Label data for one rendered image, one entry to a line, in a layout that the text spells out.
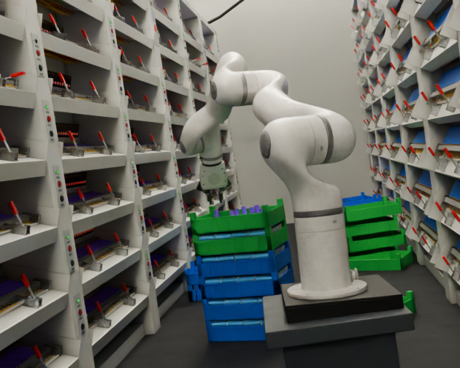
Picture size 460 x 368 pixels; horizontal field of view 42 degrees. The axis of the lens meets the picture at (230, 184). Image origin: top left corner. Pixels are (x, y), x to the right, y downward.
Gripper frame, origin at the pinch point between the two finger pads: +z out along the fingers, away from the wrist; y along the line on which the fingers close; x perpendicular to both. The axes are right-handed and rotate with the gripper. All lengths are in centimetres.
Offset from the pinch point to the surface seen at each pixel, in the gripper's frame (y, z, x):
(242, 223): 6.0, -0.1, -21.5
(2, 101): -57, -63, -47
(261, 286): 9.1, 20.0, -32.9
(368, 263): 77, 67, 30
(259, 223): 11.6, -0.6, -24.8
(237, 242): 3.7, 6.5, -23.1
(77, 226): -48, -17, -35
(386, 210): 94, 51, 49
